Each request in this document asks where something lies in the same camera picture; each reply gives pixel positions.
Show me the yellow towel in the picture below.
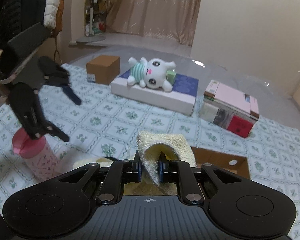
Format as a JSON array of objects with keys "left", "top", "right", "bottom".
[{"left": 72, "top": 130, "right": 197, "bottom": 196}]

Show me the dark brown scrunchie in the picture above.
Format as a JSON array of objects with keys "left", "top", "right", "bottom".
[{"left": 104, "top": 157, "right": 118, "bottom": 161}]

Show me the brown jacket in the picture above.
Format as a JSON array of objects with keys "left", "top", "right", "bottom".
[{"left": 51, "top": 0, "right": 64, "bottom": 38}]

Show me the black jacket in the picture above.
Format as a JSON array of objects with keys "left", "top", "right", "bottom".
[{"left": 0, "top": 0, "right": 45, "bottom": 49}]

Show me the green floral tablecloth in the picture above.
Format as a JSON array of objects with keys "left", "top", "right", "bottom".
[{"left": 0, "top": 64, "right": 300, "bottom": 239}]

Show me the small closed cardboard box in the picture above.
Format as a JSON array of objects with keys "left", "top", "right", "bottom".
[{"left": 86, "top": 55, "right": 120, "bottom": 85}]

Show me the standing fan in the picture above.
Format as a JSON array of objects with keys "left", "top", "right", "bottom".
[{"left": 76, "top": 0, "right": 115, "bottom": 44}]

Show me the open brown cardboard tray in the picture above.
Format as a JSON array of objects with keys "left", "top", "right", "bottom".
[{"left": 191, "top": 146, "right": 250, "bottom": 179}]

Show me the pink lidded cup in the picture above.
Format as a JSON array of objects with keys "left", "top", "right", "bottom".
[{"left": 12, "top": 128, "right": 58, "bottom": 181}]

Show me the white puffer jacket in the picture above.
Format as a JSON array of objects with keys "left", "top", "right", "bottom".
[{"left": 43, "top": 0, "right": 60, "bottom": 29}]

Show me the white flat box blue top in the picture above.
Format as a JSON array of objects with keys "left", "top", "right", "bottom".
[{"left": 110, "top": 71, "right": 199, "bottom": 116}]

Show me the stack of books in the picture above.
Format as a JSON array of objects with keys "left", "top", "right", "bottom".
[{"left": 199, "top": 80, "right": 260, "bottom": 138}]

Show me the bookshelf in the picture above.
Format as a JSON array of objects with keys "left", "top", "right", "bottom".
[{"left": 85, "top": 0, "right": 107, "bottom": 36}]

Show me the small green box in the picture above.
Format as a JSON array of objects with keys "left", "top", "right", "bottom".
[{"left": 166, "top": 70, "right": 177, "bottom": 86}]

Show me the white bunny plush toy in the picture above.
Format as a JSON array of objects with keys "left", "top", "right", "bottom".
[{"left": 127, "top": 57, "right": 176, "bottom": 92}]

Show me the beige curtain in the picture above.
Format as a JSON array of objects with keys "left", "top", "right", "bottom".
[{"left": 106, "top": 0, "right": 201, "bottom": 46}]

